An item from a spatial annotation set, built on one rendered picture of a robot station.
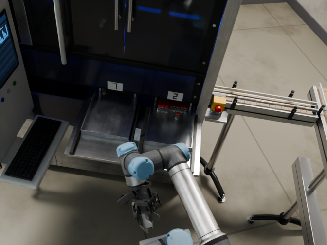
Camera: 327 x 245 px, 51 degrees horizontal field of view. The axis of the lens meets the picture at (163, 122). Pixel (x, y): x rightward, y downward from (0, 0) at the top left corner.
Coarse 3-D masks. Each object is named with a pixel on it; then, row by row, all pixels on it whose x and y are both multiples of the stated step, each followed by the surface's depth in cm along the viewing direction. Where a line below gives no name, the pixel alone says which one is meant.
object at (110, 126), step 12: (96, 96) 203; (108, 96) 204; (120, 96) 205; (132, 96) 206; (96, 108) 197; (108, 108) 198; (120, 108) 199; (132, 108) 200; (84, 120) 186; (96, 120) 191; (108, 120) 192; (120, 120) 193; (132, 120) 190; (84, 132) 183; (96, 132) 181; (108, 132) 186; (120, 132) 187
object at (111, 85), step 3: (108, 81) 188; (108, 84) 190; (111, 84) 190; (114, 84) 189; (117, 84) 189; (120, 84) 189; (108, 87) 192; (111, 87) 192; (114, 87) 191; (117, 87) 191; (120, 87) 191; (120, 90) 192
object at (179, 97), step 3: (168, 93) 190; (171, 93) 190; (174, 93) 189; (177, 93) 189; (180, 93) 189; (168, 96) 192; (171, 96) 191; (177, 96) 191; (180, 96) 191; (171, 99) 193; (174, 99) 193; (177, 99) 193; (180, 99) 192
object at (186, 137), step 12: (156, 108) 202; (192, 108) 206; (156, 120) 196; (168, 120) 197; (180, 120) 198; (192, 120) 200; (156, 132) 190; (168, 132) 192; (180, 132) 193; (192, 132) 190; (156, 144) 183; (168, 144) 182
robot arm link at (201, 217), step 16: (176, 144) 121; (176, 160) 116; (176, 176) 114; (192, 176) 115; (192, 192) 111; (192, 208) 109; (208, 208) 110; (192, 224) 109; (208, 224) 106; (208, 240) 103; (224, 240) 103
